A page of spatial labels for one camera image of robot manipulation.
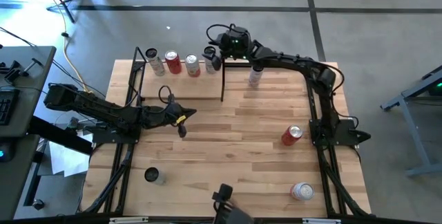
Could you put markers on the black clamp tools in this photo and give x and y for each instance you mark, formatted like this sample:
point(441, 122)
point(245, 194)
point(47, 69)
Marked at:
point(14, 72)

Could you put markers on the Celsius Peach Vibe can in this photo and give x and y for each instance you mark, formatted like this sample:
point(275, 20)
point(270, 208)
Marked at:
point(156, 65)
point(255, 77)

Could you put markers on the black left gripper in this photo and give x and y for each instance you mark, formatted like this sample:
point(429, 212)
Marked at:
point(160, 115)

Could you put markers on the yellow label tag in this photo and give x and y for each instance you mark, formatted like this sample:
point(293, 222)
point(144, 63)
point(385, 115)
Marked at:
point(181, 119)

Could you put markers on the dark grey desk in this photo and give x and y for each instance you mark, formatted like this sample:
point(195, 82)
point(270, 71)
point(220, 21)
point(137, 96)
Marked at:
point(31, 92)

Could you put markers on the red Coca-Cola can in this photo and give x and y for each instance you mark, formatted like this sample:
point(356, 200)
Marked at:
point(290, 137)
point(173, 64)

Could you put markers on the black caster wheel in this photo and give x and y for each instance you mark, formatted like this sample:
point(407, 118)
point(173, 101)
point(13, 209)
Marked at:
point(38, 204)

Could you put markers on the black keyboard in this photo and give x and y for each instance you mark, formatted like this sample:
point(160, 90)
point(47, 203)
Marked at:
point(7, 108)

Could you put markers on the Celsius Arctic Vibe can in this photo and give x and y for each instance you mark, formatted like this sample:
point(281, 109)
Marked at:
point(209, 68)
point(152, 175)

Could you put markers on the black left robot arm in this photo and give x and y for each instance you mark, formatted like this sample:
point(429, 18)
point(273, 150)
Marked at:
point(96, 104)

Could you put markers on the pink Spindrift can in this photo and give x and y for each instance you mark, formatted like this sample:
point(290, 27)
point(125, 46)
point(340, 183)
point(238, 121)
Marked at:
point(192, 66)
point(303, 191)

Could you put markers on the black computer mouse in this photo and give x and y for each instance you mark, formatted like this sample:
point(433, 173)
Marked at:
point(6, 151)

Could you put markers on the white paper sheets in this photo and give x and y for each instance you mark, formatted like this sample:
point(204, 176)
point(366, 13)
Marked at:
point(69, 161)

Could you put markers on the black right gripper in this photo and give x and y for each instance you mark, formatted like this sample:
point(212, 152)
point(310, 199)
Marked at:
point(235, 44)

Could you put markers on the black shelf end frame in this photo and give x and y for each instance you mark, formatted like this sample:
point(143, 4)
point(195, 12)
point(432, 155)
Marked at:
point(136, 53)

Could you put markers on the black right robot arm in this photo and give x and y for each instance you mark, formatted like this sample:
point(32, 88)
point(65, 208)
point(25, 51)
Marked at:
point(293, 61)

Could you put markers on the grey metal cart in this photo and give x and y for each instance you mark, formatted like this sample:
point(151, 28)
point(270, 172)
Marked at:
point(424, 169)

